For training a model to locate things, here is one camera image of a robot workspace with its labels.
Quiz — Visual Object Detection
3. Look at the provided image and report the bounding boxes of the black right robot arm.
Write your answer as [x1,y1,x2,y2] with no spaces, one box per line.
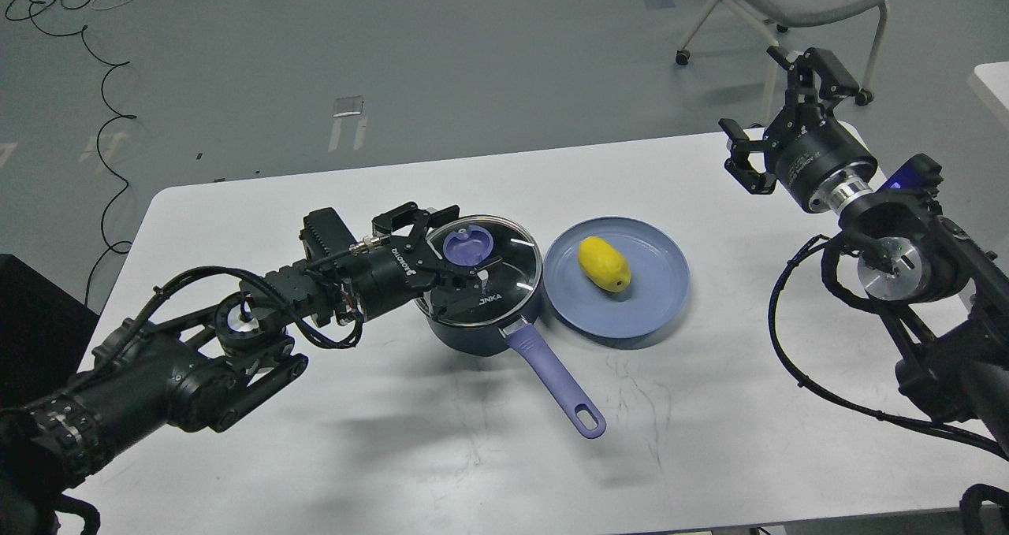
[718,46,1008,459]

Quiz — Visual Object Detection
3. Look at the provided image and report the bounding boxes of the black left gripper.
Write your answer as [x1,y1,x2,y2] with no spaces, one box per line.
[347,202,502,321]

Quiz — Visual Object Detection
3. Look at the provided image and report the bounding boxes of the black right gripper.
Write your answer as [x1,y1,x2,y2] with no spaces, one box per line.
[718,46,878,214]

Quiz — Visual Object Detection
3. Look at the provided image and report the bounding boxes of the dark blue pot purple handle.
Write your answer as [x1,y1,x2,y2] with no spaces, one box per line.
[413,215,608,440]

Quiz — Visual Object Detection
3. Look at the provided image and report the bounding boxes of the blue round plate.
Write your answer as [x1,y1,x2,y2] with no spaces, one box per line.
[543,217,691,339]

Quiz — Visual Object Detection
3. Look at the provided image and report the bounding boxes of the black box left edge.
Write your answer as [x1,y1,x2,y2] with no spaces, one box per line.
[1,254,99,431]

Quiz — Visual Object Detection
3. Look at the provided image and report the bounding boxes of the white table corner right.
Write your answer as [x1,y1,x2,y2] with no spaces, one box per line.
[968,61,1009,130]

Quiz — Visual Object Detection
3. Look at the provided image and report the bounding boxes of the black floor cable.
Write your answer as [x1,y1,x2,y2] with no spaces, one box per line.
[0,0,162,307]

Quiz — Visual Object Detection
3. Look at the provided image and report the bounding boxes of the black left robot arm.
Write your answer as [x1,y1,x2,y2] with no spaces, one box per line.
[2,202,502,534]

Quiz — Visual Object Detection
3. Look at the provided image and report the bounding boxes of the glass lid purple knob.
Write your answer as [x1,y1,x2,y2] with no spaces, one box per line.
[413,215,544,329]

